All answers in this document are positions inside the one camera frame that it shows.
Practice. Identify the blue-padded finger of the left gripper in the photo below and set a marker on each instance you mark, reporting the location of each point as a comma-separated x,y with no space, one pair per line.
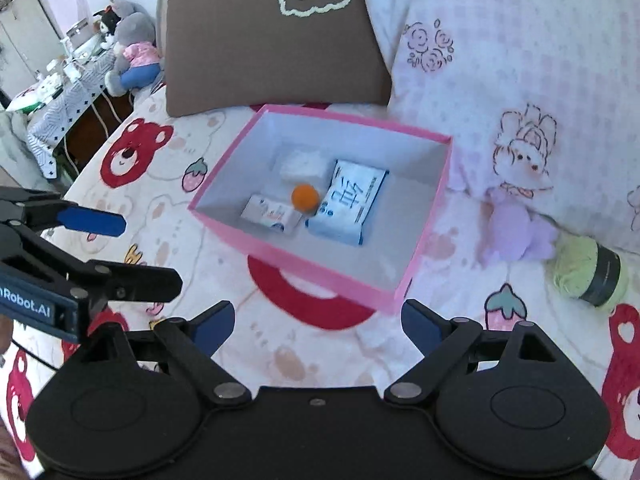
91,221

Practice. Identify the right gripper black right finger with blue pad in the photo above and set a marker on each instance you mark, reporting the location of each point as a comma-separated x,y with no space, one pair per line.
444,345

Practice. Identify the white tissue pack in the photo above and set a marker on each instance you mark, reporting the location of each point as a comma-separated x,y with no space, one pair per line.
271,214

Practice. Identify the white wardrobe cabinet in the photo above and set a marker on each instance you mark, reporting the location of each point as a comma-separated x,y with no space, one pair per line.
28,44

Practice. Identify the grey plush toy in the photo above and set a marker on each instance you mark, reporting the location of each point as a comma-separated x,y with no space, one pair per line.
138,63

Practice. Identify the green yarn ball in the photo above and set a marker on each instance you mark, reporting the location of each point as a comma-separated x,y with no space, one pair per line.
587,271

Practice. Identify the purple plush toy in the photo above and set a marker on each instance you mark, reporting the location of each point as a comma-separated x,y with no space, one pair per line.
514,233

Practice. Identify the brown cloud pillow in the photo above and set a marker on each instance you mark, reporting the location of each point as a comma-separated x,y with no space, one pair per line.
224,53

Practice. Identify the patterned grey bedside table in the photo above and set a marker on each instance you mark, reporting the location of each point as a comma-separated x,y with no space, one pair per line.
49,126

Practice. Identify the pink checked white quilt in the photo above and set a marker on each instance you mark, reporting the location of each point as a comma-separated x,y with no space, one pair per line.
541,99

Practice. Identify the pink storage box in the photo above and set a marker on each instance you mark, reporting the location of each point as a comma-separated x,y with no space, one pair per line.
378,273

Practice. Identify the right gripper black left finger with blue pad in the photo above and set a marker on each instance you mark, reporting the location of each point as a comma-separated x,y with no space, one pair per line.
190,346

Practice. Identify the clear plastic white pack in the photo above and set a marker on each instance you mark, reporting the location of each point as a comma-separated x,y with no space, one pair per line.
303,165

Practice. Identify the bear print bed sheet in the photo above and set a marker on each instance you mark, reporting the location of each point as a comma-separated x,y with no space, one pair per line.
291,333

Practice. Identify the blue white wipes pack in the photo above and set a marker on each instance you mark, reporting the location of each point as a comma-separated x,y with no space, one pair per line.
347,203

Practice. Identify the black white plush toy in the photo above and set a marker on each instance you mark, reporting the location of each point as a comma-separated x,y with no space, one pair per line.
109,20

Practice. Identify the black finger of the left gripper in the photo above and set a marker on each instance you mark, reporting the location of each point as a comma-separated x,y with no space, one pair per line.
134,282

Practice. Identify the orange ball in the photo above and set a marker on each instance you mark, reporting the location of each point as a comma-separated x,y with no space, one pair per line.
305,198

